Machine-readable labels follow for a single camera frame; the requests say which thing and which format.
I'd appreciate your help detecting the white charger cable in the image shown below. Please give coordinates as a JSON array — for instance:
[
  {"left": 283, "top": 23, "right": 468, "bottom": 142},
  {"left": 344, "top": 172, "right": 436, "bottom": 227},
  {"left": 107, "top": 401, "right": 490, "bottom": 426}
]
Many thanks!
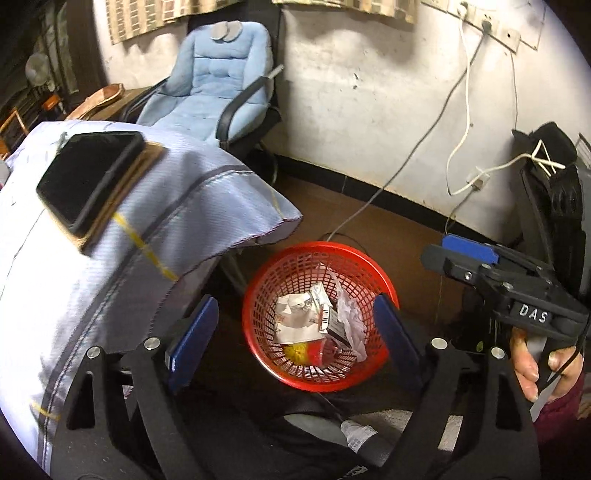
[{"left": 445, "top": 4, "right": 568, "bottom": 198}]

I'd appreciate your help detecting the person's right hand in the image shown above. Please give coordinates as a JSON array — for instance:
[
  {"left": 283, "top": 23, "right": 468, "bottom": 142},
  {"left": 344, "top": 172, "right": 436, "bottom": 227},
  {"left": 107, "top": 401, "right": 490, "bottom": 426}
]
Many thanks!
[{"left": 510, "top": 328, "right": 585, "bottom": 403}]

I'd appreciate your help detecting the red wrapper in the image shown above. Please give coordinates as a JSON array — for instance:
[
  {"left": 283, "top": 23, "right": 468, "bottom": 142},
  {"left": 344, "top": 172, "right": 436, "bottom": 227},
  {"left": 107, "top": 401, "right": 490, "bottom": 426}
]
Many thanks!
[{"left": 307, "top": 339, "right": 339, "bottom": 366}]

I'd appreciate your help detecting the grey floor cable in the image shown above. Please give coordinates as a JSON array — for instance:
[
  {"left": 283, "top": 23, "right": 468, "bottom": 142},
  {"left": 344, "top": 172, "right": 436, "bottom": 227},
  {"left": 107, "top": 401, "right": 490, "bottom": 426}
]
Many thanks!
[{"left": 325, "top": 28, "right": 486, "bottom": 243}]

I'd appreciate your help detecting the person's right forearm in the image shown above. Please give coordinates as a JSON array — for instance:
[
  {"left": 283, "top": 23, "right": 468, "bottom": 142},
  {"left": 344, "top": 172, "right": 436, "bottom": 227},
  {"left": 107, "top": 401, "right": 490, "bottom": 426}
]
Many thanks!
[{"left": 536, "top": 383, "right": 586, "bottom": 444}]

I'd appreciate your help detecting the black tablet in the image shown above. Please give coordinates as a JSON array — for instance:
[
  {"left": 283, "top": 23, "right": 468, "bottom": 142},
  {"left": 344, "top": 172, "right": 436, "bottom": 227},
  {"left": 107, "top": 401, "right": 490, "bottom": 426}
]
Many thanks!
[{"left": 36, "top": 131, "right": 145, "bottom": 235}]

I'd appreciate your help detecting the black bag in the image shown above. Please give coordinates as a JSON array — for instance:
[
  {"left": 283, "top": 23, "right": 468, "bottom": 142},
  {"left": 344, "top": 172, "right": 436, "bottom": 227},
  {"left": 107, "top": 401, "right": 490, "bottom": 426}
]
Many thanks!
[{"left": 512, "top": 122, "right": 579, "bottom": 178}]

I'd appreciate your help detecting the red plastic basket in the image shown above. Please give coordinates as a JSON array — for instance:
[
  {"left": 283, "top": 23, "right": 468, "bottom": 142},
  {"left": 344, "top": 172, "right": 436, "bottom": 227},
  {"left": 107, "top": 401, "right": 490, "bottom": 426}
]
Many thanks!
[{"left": 242, "top": 241, "right": 400, "bottom": 393}]

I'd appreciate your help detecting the small medicine box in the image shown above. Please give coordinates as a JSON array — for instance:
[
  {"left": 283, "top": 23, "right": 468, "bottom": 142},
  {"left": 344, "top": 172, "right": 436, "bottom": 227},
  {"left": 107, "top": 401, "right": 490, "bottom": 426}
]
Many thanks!
[{"left": 316, "top": 305, "right": 352, "bottom": 349}]

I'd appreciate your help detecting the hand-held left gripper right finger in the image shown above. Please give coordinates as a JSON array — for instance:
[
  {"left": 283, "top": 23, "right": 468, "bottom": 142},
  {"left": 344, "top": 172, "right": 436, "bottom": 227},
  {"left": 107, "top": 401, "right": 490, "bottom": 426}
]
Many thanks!
[{"left": 373, "top": 293, "right": 541, "bottom": 480}]

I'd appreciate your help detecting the standing fan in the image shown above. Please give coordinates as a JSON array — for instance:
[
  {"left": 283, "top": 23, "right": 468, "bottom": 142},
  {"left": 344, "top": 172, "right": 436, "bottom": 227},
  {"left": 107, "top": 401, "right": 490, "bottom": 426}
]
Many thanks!
[{"left": 25, "top": 53, "right": 49, "bottom": 86}]

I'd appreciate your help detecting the white paper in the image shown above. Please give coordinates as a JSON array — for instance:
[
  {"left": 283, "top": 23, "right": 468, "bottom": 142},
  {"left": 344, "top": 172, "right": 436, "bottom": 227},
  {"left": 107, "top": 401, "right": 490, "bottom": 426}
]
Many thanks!
[{"left": 276, "top": 293, "right": 324, "bottom": 344}]

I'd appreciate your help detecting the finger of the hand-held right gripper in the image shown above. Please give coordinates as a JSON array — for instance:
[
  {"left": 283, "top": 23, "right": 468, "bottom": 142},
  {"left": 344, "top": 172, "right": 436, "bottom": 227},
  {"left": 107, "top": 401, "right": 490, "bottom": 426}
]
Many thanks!
[
  {"left": 441, "top": 234, "right": 550, "bottom": 278},
  {"left": 421, "top": 244, "right": 497, "bottom": 291}
]

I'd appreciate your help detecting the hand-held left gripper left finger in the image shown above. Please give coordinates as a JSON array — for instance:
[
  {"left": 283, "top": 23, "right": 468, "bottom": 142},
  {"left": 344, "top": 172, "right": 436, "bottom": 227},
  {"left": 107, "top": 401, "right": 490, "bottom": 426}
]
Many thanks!
[{"left": 51, "top": 295, "right": 220, "bottom": 480}]

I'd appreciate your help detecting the tan cloth bag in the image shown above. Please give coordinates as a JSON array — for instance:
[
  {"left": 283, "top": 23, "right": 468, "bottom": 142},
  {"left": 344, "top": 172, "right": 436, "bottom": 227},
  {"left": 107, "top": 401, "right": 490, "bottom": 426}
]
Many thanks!
[{"left": 65, "top": 83, "right": 125, "bottom": 121}]

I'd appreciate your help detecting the light blue tablecloth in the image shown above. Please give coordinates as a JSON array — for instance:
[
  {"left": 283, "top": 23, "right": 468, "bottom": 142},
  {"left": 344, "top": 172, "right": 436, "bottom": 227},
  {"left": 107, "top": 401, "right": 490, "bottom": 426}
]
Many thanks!
[{"left": 0, "top": 121, "right": 303, "bottom": 476}]

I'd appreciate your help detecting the white power strip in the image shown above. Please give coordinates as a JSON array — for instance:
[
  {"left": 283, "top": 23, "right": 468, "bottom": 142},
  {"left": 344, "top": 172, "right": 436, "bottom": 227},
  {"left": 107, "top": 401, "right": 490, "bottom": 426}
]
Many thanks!
[{"left": 420, "top": 0, "right": 541, "bottom": 51}]

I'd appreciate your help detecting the silver foil wrapper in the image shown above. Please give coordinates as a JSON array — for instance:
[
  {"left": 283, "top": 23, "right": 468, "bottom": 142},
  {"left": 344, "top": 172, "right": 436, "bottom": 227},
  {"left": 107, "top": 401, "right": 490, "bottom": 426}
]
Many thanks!
[{"left": 309, "top": 284, "right": 331, "bottom": 310}]

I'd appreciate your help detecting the clear plastic bag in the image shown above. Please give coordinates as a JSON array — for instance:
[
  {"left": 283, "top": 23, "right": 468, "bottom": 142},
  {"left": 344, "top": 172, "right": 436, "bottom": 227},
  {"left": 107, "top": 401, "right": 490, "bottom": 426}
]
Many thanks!
[{"left": 330, "top": 272, "right": 369, "bottom": 361}]

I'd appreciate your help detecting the blue cushioned office chair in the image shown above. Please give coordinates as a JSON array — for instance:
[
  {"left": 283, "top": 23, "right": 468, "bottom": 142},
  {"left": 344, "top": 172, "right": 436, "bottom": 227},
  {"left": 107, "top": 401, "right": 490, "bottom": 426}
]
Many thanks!
[{"left": 121, "top": 7, "right": 284, "bottom": 185}]

